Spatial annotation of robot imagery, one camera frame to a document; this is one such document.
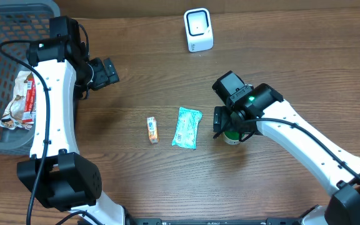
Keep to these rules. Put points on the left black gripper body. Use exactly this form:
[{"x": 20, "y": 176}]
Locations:
[{"x": 110, "y": 72}]

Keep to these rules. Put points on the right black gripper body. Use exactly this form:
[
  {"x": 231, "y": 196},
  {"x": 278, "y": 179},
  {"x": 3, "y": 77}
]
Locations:
[{"x": 223, "y": 114}]

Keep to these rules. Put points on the green white small bottle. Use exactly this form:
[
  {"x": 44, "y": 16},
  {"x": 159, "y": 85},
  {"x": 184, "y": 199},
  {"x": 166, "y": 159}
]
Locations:
[{"x": 231, "y": 137}]

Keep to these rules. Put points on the teal wet wipes pack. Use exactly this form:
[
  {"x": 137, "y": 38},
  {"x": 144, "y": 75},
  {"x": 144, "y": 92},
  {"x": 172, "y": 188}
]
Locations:
[{"x": 187, "y": 128}]

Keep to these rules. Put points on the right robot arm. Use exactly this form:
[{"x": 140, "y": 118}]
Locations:
[{"x": 261, "y": 110}]

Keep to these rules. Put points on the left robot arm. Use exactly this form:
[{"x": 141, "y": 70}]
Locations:
[{"x": 56, "y": 174}]

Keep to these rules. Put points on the white barcode scanner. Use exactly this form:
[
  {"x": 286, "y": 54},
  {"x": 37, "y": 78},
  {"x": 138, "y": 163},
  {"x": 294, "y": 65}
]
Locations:
[{"x": 199, "y": 31}]

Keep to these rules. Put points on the red snack bar wrapper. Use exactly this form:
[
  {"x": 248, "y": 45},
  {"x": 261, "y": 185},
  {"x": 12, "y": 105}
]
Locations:
[{"x": 29, "y": 110}]

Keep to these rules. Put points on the white brown snack bag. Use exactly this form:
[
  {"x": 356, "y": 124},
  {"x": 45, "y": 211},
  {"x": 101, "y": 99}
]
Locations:
[{"x": 13, "y": 113}]

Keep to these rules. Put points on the grey plastic mesh basket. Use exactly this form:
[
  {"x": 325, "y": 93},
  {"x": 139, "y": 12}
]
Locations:
[{"x": 20, "y": 20}]

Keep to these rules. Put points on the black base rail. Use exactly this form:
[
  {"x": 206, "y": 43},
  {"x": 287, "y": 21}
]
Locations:
[{"x": 268, "y": 221}]

